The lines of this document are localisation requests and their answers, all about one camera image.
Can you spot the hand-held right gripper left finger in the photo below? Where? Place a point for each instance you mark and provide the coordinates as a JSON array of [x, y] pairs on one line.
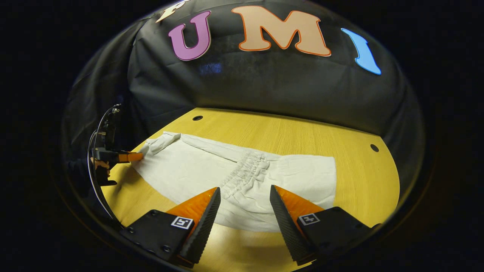
[[204, 230]]

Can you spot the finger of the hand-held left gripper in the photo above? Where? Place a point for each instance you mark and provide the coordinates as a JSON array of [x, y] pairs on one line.
[[109, 155]]

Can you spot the black backdrop cloth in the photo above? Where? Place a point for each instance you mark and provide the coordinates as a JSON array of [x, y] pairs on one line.
[[264, 83]]

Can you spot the white jeans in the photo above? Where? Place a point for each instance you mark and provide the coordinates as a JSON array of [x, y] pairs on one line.
[[196, 170]]

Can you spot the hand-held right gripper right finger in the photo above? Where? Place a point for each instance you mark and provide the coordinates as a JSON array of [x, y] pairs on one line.
[[287, 226]]

